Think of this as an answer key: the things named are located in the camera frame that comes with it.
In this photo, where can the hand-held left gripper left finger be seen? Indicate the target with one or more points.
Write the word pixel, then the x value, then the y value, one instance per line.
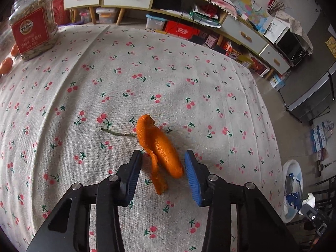
pixel 132 176

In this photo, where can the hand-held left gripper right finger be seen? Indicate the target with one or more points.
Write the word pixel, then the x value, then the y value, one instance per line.
pixel 193 178

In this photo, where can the white tissue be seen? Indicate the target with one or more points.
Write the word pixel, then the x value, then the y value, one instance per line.
pixel 309 200

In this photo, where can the orange peel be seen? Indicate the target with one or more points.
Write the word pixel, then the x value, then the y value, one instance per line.
pixel 157 147

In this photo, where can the white plastic basin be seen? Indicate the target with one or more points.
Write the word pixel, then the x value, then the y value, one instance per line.
pixel 294 166

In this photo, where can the thin green twig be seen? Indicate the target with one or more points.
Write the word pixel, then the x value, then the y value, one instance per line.
pixel 118 133

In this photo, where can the stack of blue white boxes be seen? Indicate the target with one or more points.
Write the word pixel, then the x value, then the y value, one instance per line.
pixel 321 139

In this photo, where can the small blue white box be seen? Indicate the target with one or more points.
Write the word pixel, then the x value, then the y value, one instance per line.
pixel 277 80

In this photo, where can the grey refrigerator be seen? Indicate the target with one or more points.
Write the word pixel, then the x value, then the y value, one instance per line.
pixel 312 89

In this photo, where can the colourful printed box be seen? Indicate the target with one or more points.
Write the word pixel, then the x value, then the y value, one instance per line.
pixel 232 49

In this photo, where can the pink patterned box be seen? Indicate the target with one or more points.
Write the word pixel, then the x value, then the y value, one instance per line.
pixel 208 40

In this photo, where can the red cardboard box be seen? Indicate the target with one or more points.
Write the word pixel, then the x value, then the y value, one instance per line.
pixel 181 30

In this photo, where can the white wooden TV cabinet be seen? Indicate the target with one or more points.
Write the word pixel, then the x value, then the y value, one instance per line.
pixel 244 35

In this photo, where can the blue lidded storage box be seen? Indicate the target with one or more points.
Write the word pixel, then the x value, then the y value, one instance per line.
pixel 156 23

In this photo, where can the clear plastic storage box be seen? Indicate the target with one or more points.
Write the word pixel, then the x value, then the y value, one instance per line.
pixel 106 15

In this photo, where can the black microwave oven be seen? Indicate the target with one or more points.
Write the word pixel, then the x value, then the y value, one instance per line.
pixel 290 47

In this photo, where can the brown egg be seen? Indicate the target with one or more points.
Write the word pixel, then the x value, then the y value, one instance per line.
pixel 5 66

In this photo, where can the white paper bag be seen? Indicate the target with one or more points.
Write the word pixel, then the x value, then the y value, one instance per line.
pixel 274 30

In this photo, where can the yellow paper note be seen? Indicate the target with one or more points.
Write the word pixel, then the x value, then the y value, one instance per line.
pixel 331 47

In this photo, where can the clear jar with red label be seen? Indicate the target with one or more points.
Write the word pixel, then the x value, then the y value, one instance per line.
pixel 31 31

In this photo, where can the colourful map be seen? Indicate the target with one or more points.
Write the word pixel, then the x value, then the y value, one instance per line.
pixel 252 11

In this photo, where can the red cloth bag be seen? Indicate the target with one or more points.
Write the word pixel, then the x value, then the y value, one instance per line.
pixel 59 10

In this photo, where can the white patterned cloth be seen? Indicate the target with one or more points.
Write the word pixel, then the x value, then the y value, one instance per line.
pixel 299 23

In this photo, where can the white paper sheet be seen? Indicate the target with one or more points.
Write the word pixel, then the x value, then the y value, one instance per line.
pixel 332 30

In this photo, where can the dried branches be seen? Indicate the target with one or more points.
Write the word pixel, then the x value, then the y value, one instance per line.
pixel 278 8

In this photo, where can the black metal frame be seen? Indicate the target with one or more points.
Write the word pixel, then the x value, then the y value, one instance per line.
pixel 326 186

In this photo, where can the red picture frame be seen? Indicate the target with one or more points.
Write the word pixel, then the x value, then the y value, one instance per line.
pixel 260 67

